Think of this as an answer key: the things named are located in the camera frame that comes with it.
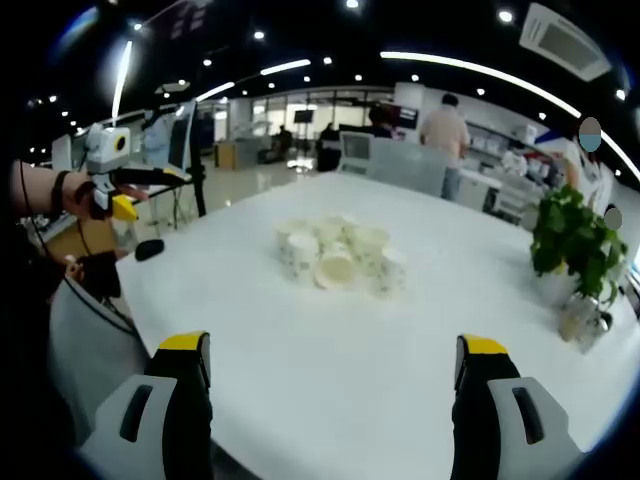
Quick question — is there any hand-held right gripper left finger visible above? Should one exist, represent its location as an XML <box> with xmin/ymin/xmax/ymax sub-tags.
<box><xmin>79</xmin><ymin>329</ymin><xmax>214</xmax><ymax>480</ymax></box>

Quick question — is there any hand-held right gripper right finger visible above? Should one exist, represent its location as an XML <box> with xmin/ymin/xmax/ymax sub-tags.
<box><xmin>449</xmin><ymin>333</ymin><xmax>586</xmax><ymax>480</ymax></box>

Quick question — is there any pile of paper cups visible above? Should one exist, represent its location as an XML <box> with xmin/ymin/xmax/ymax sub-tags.
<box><xmin>273</xmin><ymin>211</ymin><xmax>409</xmax><ymax>302</ymax></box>

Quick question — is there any person's left hand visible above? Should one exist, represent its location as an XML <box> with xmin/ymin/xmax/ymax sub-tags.
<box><xmin>63</xmin><ymin>172</ymin><xmax>151</xmax><ymax>221</ymax></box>

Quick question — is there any small black oval object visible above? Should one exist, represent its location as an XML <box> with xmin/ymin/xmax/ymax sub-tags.
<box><xmin>134</xmin><ymin>238</ymin><xmax>166</xmax><ymax>262</ymax></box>

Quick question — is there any black wristband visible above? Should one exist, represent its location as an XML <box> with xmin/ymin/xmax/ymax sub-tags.
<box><xmin>50</xmin><ymin>170</ymin><xmax>73</xmax><ymax>217</ymax></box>

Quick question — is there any dark cloth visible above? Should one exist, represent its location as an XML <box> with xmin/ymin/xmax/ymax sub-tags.
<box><xmin>74</xmin><ymin>250</ymin><xmax>123</xmax><ymax>300</ymax></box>

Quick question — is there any white grey chair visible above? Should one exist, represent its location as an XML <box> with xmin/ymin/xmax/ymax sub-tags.
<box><xmin>47</xmin><ymin>273</ymin><xmax>152</xmax><ymax>444</ymax></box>

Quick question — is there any clear glass jar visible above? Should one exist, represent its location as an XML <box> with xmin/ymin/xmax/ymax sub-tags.
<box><xmin>557</xmin><ymin>291</ymin><xmax>614</xmax><ymax>354</ymax></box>

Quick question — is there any white table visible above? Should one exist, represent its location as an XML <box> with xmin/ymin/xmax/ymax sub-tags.
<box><xmin>113</xmin><ymin>172</ymin><xmax>640</xmax><ymax>469</ymax></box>

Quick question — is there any green potted plant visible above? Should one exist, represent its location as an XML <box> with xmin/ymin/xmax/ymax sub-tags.
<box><xmin>528</xmin><ymin>183</ymin><xmax>631</xmax><ymax>307</ymax></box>

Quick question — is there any short ceiling light strip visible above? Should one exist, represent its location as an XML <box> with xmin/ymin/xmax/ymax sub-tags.
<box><xmin>259</xmin><ymin>58</ymin><xmax>313</xmax><ymax>77</ymax></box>

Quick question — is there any white office chair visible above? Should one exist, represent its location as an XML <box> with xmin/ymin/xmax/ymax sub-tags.
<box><xmin>337</xmin><ymin>130</ymin><xmax>375</xmax><ymax>176</ymax></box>

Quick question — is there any long curved ceiling light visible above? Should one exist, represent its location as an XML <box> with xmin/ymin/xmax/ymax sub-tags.
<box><xmin>379</xmin><ymin>49</ymin><xmax>640</xmax><ymax>182</ymax></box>

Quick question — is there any ceiling air conditioner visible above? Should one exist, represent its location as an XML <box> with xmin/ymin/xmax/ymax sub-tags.
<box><xmin>518</xmin><ymin>1</ymin><xmax>614</xmax><ymax>82</ymax></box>

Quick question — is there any thin black cable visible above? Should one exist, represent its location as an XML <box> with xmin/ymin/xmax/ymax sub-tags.
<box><xmin>18</xmin><ymin>159</ymin><xmax>109</xmax><ymax>259</ymax></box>

